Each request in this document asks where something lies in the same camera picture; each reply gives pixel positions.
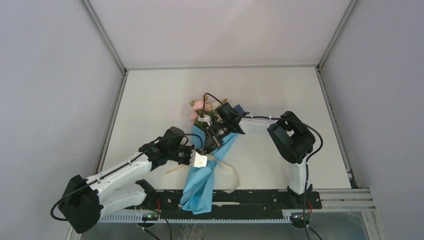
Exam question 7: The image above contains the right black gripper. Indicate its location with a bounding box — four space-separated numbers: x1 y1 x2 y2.
203 120 232 156

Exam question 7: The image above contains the cream white fake rose stem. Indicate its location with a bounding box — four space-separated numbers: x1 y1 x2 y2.
211 98 228 110

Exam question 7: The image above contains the pink fake rose stem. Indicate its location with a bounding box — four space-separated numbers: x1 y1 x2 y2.
189 99 214 123

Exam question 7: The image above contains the cream lace ribbon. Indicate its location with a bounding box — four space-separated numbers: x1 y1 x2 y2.
179 154 240 194

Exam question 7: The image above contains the blue wrapping paper sheet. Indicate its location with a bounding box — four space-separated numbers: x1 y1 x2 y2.
179 104 247 216

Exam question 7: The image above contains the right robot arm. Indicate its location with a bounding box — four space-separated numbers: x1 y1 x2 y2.
198 103 316 208

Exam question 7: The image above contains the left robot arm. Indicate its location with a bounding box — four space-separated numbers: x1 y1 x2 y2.
54 126 196 234

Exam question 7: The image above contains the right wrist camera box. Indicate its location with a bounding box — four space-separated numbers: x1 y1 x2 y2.
197 113 212 127

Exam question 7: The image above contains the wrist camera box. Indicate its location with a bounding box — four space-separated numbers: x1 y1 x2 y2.
197 113 212 127
189 149 208 168

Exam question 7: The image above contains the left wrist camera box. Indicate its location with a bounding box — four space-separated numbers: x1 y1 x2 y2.
189 149 208 168

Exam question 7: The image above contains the white slotted cable duct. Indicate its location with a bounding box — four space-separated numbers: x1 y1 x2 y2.
98 211 292 223

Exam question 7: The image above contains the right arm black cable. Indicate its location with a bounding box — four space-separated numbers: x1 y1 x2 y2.
202 92 324 240

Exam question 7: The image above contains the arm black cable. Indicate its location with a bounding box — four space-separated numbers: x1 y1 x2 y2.
202 92 324 240
50 133 204 222

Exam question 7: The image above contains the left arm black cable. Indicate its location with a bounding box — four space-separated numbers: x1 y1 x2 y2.
50 133 204 222

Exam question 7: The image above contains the aluminium front frame rail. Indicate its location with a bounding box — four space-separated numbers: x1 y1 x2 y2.
74 188 377 213

